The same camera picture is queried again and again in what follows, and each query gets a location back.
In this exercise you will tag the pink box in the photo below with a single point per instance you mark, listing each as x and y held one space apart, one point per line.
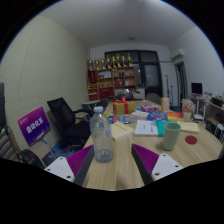
149 108

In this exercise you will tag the grey office chair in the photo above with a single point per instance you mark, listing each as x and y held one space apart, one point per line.
152 98

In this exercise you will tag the black office chair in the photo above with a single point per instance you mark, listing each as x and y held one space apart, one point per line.
65 120

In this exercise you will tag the wooden shelf unit with trophies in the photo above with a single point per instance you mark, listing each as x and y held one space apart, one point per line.
111 80

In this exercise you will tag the beige paper envelope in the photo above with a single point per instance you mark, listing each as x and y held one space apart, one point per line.
188 126

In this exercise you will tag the orange folder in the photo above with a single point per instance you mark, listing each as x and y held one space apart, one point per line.
175 116

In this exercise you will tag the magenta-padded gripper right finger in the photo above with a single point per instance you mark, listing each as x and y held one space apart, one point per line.
165 165

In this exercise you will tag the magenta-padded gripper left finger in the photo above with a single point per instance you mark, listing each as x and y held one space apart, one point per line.
60 166

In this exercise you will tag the yellow gift box red ribbon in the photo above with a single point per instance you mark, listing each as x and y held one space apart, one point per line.
124 108

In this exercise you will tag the blue printed book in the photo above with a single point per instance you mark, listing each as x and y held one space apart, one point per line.
156 116
118 119

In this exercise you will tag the teal notebook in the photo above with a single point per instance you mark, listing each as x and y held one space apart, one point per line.
160 128

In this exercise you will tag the clear plastic water bottle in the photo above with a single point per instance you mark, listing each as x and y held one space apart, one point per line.
101 138

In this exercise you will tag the pale green cup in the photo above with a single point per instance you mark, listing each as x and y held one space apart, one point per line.
171 136

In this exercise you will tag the computer monitor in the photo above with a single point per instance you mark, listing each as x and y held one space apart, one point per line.
196 88

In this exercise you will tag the purple sign board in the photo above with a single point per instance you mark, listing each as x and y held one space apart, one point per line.
33 126

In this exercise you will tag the striped fabric chair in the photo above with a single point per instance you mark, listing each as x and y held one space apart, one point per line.
6 146

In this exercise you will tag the white printed booklet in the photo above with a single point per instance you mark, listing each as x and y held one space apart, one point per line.
145 127

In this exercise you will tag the black printer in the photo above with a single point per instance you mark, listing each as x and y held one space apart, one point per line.
217 101

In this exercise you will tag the orange standing card box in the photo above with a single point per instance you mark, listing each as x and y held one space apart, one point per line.
165 104

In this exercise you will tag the white air conditioner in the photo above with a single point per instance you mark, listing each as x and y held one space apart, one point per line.
177 55

